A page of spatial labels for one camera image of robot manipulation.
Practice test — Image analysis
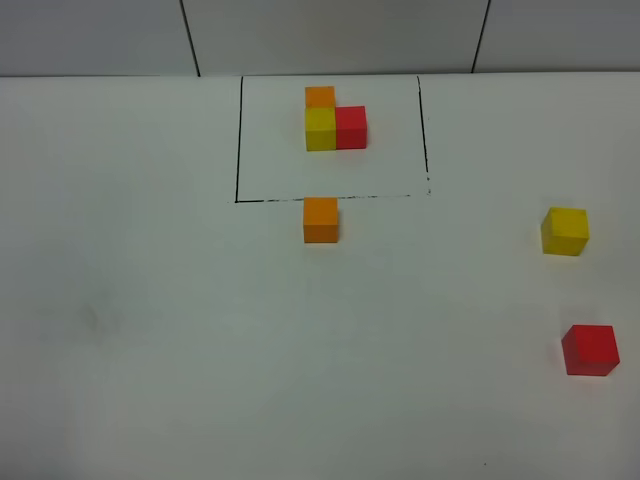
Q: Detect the template orange cube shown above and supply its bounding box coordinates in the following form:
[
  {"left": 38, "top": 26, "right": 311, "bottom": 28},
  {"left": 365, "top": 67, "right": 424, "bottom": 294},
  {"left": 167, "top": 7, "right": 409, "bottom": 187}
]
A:
[{"left": 305, "top": 86, "right": 336, "bottom": 108}]

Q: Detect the template red cube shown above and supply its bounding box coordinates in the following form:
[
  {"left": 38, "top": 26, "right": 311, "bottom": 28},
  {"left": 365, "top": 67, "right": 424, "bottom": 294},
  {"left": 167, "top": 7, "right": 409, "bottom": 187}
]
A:
[{"left": 335, "top": 106, "right": 368, "bottom": 150}]

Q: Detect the template yellow cube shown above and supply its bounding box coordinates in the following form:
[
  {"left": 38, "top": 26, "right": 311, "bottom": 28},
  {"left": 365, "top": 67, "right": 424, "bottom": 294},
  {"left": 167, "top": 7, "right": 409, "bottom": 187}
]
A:
[{"left": 305, "top": 107, "right": 336, "bottom": 151}]

